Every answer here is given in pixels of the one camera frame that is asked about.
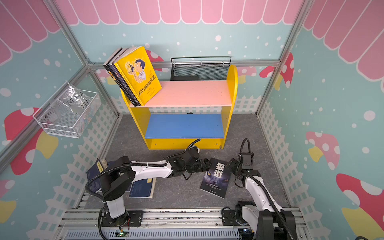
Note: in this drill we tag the clear plastic bag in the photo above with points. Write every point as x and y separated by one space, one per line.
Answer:
72 103

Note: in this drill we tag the black wolf book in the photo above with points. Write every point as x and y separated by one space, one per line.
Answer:
216 179

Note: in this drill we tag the black Murphy's law book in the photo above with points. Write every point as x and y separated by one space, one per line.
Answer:
115 78

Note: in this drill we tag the black mesh wire basket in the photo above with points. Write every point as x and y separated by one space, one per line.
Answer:
200 68

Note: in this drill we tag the yellow pink blue bookshelf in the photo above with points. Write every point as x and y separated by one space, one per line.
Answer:
175 131

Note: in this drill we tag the purple old man book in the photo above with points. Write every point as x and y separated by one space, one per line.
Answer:
120 76

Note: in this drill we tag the yellow cartoon boy book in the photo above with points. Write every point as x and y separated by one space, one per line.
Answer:
134 65

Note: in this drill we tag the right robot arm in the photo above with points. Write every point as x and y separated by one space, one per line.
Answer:
261 198

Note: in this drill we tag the navy book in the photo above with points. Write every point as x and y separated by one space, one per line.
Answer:
143 189
97 168

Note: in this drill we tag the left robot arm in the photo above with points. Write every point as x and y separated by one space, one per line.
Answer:
116 179

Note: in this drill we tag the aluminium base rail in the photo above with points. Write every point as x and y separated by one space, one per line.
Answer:
175 224

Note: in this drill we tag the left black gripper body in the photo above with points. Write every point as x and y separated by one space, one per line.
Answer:
197 166

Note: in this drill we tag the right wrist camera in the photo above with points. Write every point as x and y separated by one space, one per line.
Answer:
248 160

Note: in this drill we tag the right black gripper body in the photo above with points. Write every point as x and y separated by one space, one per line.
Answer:
237 165

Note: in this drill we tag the white wire wall basket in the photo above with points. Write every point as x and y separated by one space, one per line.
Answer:
49 120

